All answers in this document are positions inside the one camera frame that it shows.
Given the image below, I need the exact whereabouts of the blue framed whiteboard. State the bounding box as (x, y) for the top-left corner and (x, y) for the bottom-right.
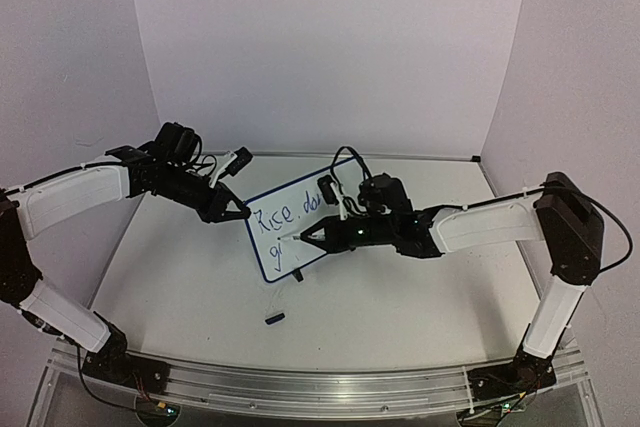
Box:
(245, 154), (363, 283)

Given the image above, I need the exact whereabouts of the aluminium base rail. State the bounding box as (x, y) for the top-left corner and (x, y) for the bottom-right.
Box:
(47, 336), (591, 421)

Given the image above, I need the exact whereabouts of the right camera black cable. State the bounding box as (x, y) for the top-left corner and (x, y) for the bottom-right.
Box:
(329, 145), (374, 183)

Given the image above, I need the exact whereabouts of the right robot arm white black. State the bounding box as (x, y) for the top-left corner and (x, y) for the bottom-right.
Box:
(298, 172), (605, 365)

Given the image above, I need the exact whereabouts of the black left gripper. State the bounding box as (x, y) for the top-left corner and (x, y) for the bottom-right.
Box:
(160, 163), (252, 223)

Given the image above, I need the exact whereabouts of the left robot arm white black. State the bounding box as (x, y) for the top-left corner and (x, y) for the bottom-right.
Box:
(1, 122), (253, 382)

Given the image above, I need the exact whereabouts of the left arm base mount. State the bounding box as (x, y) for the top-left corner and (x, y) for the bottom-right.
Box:
(81, 332), (170, 394)

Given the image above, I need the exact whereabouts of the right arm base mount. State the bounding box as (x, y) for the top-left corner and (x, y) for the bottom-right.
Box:
(468, 352), (556, 401)

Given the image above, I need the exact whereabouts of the blue marker cap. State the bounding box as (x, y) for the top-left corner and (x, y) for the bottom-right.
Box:
(265, 313), (285, 325)

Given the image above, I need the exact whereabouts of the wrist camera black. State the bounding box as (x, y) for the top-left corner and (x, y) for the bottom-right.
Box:
(226, 147), (253, 177)
(317, 175), (339, 205)

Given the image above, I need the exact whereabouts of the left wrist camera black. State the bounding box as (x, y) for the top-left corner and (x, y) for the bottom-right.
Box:
(226, 147), (253, 177)

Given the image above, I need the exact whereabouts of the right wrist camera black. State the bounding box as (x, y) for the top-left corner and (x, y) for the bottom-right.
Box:
(317, 175), (339, 205)

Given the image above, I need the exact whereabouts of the wire whiteboard stand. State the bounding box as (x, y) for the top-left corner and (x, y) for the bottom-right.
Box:
(293, 269), (304, 282)

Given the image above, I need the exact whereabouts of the white blue marker pen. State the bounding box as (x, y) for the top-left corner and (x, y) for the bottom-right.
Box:
(277, 234), (325, 242)

